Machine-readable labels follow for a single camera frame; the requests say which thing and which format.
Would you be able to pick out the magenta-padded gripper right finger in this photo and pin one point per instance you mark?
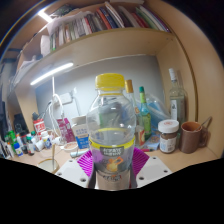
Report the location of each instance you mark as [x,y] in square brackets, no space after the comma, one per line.
[141,161]

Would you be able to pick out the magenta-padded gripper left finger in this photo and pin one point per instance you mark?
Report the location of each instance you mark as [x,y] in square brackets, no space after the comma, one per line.
[85,163]

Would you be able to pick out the clear yellow-capped drink bottle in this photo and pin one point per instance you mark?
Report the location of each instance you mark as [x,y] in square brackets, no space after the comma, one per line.
[110,133]

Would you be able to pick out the blue and white carton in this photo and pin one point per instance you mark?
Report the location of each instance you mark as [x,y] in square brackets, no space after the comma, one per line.
[81,135]

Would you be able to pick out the spoon in cream mug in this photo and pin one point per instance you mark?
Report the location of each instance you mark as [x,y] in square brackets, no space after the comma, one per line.
[52,153]

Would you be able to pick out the brown jar with white lid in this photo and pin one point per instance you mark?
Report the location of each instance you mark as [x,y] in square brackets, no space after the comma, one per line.
[168,136]

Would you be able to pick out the magenta box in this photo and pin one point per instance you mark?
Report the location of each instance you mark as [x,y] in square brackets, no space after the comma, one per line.
[66,130]

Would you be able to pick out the yellow-capped glass bottle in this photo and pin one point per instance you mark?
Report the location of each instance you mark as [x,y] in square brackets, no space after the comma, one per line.
[137,120]

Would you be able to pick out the green-capped glass bottle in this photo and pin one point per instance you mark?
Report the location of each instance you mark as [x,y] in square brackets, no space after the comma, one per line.
[145,116]

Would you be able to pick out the blue plastic bag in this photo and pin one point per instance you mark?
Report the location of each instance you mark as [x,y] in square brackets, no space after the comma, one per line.
[160,111]

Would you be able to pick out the brown mug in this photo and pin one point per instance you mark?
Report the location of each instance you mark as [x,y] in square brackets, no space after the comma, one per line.
[190,138]

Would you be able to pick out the red and white canister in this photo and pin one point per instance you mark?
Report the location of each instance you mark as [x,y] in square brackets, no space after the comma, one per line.
[39,127]

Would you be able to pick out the white desk lamp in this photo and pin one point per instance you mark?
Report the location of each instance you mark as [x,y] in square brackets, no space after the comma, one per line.
[54,103]

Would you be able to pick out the clear glass bottle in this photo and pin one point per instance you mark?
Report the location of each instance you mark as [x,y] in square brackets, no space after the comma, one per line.
[177,100]

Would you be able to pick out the wooden shelf unit with books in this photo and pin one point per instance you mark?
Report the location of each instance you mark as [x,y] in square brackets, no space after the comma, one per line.
[110,36]

